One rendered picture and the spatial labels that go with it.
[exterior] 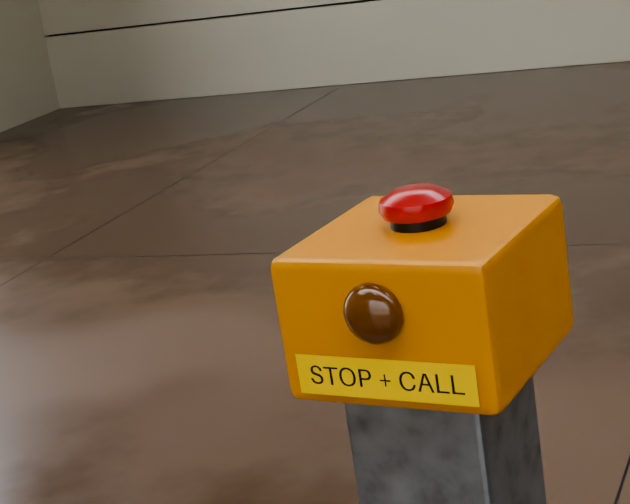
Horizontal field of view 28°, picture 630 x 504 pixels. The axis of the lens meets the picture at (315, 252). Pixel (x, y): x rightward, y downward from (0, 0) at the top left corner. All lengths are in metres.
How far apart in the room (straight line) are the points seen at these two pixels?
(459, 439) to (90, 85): 8.04
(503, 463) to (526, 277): 0.10
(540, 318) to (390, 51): 7.04
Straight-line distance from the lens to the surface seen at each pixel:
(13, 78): 8.44
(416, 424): 0.66
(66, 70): 8.72
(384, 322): 0.61
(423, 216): 0.64
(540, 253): 0.66
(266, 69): 8.00
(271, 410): 3.18
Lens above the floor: 1.26
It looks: 17 degrees down
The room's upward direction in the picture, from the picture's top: 9 degrees counter-clockwise
